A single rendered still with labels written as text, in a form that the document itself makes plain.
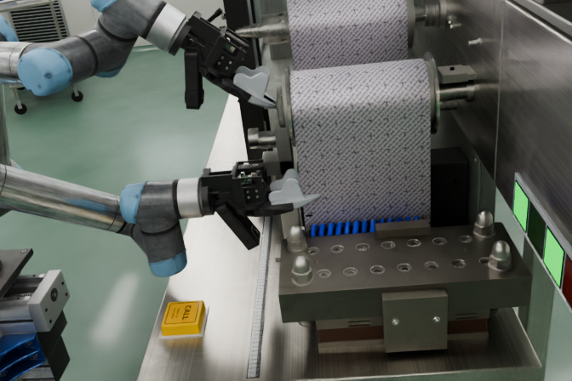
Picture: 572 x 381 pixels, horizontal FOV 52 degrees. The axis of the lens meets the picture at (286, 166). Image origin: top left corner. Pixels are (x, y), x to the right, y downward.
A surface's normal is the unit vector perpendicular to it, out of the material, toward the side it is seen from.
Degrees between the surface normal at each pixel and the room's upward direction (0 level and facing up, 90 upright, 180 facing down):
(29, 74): 90
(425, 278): 0
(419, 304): 90
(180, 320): 0
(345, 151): 90
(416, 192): 90
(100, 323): 0
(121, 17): 104
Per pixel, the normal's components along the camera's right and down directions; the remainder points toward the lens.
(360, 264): -0.11, -0.89
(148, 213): -0.03, 0.45
